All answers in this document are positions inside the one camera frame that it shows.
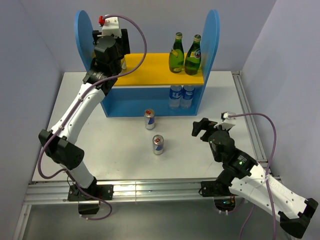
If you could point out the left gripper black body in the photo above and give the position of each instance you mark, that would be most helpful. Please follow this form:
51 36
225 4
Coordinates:
120 48

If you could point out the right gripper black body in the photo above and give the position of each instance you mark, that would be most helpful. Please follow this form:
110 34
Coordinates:
216 157

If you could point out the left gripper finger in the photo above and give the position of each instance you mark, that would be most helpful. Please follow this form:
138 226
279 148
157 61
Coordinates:
125 41
96 34

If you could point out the clear Chang bottle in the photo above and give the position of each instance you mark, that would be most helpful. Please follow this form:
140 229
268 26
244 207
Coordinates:
123 64

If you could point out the green Perrier bottle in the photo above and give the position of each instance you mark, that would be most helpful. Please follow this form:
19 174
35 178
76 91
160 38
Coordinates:
176 55
193 58

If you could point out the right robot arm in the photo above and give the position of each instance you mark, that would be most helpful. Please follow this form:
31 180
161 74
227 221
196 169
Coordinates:
243 176

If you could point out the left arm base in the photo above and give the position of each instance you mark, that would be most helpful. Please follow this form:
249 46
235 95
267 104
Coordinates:
104 192

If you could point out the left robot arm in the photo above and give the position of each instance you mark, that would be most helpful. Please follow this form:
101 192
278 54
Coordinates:
59 143

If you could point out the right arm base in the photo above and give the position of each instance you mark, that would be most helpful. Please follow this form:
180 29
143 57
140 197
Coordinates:
224 200

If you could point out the blue and yellow shelf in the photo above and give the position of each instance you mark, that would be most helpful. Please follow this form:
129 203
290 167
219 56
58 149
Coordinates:
148 87

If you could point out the right Pocari Sweat bottle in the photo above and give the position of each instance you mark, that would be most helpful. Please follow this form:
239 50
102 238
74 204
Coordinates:
187 96

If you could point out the pocari sweat bottle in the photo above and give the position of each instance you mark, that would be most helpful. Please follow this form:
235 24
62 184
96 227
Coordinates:
187 96
175 93

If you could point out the front Red Bull can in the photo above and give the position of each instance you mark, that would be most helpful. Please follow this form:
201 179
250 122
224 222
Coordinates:
158 144

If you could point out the red bull can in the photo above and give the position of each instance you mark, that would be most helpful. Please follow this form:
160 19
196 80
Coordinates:
158 144
149 119

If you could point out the left Pocari Sweat bottle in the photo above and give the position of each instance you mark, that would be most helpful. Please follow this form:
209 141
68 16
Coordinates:
175 93

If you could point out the rear Red Bull can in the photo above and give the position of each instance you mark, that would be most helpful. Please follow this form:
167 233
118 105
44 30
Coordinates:
149 119

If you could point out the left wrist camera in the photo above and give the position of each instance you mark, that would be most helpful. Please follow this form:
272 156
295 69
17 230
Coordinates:
110 27

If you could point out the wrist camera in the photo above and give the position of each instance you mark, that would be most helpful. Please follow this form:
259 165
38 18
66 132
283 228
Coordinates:
110 27
227 123

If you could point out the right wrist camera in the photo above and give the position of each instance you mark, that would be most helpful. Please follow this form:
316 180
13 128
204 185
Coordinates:
227 123

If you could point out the right aluminium rail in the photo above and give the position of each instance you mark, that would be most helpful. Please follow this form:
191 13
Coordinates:
258 149

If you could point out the aluminium rail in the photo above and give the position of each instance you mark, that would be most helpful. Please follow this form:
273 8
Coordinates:
258 149
57 192

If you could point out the front aluminium rail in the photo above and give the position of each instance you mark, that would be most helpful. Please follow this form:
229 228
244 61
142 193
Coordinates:
57 192

